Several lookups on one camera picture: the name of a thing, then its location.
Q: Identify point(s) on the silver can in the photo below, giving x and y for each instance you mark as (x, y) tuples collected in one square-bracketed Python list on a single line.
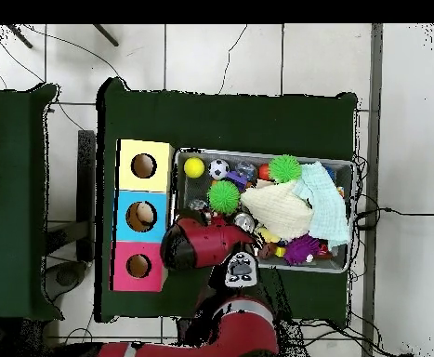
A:
[(244, 222)]

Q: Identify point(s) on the orange ball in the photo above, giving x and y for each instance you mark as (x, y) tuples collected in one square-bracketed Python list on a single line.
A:
[(264, 172)]

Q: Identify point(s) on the small soccer ball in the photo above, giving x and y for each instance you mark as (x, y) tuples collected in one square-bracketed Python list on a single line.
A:
[(218, 169)]

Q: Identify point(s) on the wooden box with three holes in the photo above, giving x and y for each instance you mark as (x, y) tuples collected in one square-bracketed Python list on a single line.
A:
[(153, 260)]

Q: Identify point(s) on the cream cloth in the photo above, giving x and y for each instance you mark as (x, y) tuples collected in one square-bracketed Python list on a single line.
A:
[(276, 210)]

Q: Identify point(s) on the black stand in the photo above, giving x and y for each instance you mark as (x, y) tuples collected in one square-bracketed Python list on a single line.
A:
[(86, 186)]

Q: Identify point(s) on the dark green tablecloth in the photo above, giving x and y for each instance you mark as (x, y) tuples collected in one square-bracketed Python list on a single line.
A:
[(12, 223), (220, 119)]

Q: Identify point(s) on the silver mesh bin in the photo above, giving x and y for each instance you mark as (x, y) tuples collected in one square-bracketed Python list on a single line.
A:
[(333, 262)]

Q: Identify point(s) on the mint green cloth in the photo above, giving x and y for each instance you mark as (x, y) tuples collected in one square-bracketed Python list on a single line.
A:
[(328, 208)]

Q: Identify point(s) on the purple toy building block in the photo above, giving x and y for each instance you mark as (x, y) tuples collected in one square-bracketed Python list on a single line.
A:
[(237, 178)]

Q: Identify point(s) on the yellow foam ball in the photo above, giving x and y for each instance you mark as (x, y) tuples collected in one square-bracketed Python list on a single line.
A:
[(194, 167)]

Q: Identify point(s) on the grey round base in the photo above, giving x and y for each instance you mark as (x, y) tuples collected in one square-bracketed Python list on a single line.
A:
[(66, 277)]

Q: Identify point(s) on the green spiky rubber ball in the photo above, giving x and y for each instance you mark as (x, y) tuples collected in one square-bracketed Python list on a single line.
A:
[(224, 197), (285, 168)]

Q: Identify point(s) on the purple spiky rubber toy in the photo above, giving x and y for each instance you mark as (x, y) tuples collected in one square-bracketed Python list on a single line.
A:
[(300, 250)]

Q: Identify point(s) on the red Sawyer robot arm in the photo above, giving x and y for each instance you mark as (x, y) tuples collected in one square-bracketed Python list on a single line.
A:
[(209, 241)]

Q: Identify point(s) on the black tripod leg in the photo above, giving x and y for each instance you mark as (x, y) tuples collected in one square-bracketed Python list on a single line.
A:
[(106, 35), (20, 36)]

